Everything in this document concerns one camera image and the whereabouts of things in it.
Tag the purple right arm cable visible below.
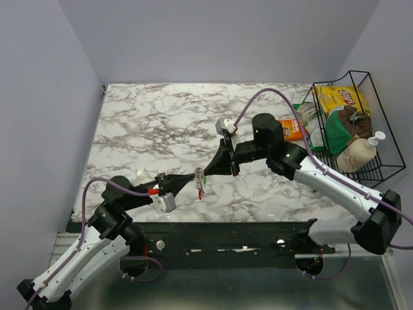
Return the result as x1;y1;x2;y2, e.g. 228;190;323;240
234;88;413;280

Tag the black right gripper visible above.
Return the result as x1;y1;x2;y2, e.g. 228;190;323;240
203;137;270;177

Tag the orange razor box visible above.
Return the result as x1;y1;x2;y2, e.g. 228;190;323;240
279;119;307;141

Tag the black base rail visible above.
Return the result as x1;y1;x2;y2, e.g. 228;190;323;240
128;221;335;270

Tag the red handled steel key organizer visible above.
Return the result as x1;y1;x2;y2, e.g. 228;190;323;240
194;167;205;200

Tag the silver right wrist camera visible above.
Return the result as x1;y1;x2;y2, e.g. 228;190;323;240
216;118;238;137

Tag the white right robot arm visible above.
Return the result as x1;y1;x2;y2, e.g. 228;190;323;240
204;113;402;254

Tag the white green snack bag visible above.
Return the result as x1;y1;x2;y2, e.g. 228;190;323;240
293;103;325;152

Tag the cream lotion pump bottle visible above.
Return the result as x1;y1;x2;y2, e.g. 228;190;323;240
337;131;386;173

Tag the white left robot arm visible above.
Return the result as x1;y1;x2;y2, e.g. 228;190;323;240
17;174;194;309

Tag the brown crumpled bag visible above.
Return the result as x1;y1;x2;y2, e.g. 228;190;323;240
340;105;372;138

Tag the black wire rack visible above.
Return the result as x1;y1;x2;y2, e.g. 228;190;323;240
303;70;407;188

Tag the yellow chips bag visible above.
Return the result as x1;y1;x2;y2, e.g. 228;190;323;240
313;85;371;116

